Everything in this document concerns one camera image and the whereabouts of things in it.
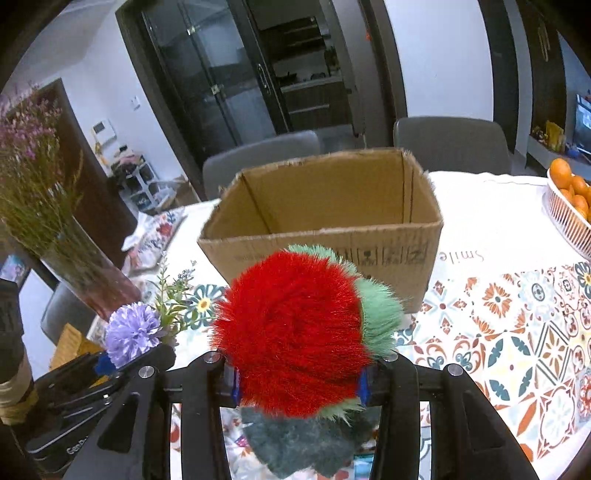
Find floral packet on table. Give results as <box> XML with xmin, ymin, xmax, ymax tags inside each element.
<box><xmin>121</xmin><ymin>205</ymin><xmax>188</xmax><ymax>278</ymax></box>

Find yellow packages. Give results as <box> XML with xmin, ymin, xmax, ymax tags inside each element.
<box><xmin>545</xmin><ymin>121</ymin><xmax>566</xmax><ymax>151</ymax></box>

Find dried pink flower bouquet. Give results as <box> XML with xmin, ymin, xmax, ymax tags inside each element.
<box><xmin>0</xmin><ymin>80</ymin><xmax>93</xmax><ymax>278</ymax></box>

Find television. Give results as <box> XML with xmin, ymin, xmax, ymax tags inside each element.
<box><xmin>574</xmin><ymin>92</ymin><xmax>591</xmax><ymax>153</ymax></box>

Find dark interior door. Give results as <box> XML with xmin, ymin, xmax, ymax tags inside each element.
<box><xmin>478</xmin><ymin>0</ymin><xmax>520</xmax><ymax>155</ymax></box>

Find black tan cylindrical object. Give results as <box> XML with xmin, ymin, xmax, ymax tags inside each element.
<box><xmin>0</xmin><ymin>277</ymin><xmax>38</xmax><ymax>425</ymax></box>

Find white fruit basket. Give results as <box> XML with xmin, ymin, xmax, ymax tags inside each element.
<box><xmin>542</xmin><ymin>167</ymin><xmax>591</xmax><ymax>259</ymax></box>

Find glass vase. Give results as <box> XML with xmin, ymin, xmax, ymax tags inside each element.
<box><xmin>39</xmin><ymin>217</ymin><xmax>141</xmax><ymax>321</ymax></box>

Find white shoe rack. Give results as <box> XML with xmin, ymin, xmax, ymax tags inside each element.
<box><xmin>111</xmin><ymin>159</ymin><xmax>162</xmax><ymax>213</ymax></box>

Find purple artificial flower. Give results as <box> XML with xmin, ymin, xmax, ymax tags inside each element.
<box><xmin>104</xmin><ymin>302</ymin><xmax>162</xmax><ymax>370</ymax></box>

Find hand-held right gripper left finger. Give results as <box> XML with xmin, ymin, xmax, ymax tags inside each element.
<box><xmin>62</xmin><ymin>351</ymin><xmax>243</xmax><ymax>480</ymax></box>

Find cardboard box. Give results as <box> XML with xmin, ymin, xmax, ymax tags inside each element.
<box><xmin>198</xmin><ymin>148</ymin><xmax>444</xmax><ymax>315</ymax></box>

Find dark framed glass door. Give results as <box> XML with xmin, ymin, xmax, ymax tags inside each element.
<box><xmin>115</xmin><ymin>0</ymin><xmax>296</xmax><ymax>195</ymax></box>

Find red green fluffy plush ball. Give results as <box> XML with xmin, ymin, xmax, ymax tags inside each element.
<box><xmin>210</xmin><ymin>244</ymin><xmax>407</xmax><ymax>421</ymax></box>

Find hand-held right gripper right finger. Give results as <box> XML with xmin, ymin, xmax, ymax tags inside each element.
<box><xmin>358</xmin><ymin>351</ymin><xmax>539</xmax><ymax>480</ymax></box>

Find brown floor carton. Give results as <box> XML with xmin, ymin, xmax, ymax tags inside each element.
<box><xmin>157</xmin><ymin>178</ymin><xmax>200</xmax><ymax>208</ymax></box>

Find kitchen cabinet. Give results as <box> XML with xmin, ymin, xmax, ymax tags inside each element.
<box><xmin>259</xmin><ymin>18</ymin><xmax>352</xmax><ymax>130</ymax></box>

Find dark green fuzzy cloth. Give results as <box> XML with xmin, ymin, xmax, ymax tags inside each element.
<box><xmin>240</xmin><ymin>404</ymin><xmax>382</xmax><ymax>478</ymax></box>

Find pile of oranges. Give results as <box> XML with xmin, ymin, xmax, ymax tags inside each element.
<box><xmin>549</xmin><ymin>158</ymin><xmax>591</xmax><ymax>222</ymax></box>

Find white television console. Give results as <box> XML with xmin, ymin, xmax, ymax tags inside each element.
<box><xmin>526</xmin><ymin>136</ymin><xmax>557</xmax><ymax>176</ymax></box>

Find patterned tile-print tablecloth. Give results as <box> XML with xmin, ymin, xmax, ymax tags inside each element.
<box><xmin>88</xmin><ymin>171</ymin><xmax>591</xmax><ymax>480</ymax></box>

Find green artificial flower sprig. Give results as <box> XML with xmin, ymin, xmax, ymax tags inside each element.
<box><xmin>148</xmin><ymin>251</ymin><xmax>222</xmax><ymax>342</ymax></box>

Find grey dining chair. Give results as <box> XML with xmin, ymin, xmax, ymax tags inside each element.
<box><xmin>41</xmin><ymin>281</ymin><xmax>98</xmax><ymax>347</ymax></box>
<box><xmin>202</xmin><ymin>130</ymin><xmax>324</xmax><ymax>201</ymax></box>
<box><xmin>393</xmin><ymin>117</ymin><xmax>512</xmax><ymax>176</ymax></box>

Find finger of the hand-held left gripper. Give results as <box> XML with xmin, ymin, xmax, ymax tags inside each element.
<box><xmin>34</xmin><ymin>352</ymin><xmax>122</xmax><ymax>402</ymax></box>
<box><xmin>108</xmin><ymin>344</ymin><xmax>177</xmax><ymax>393</ymax></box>

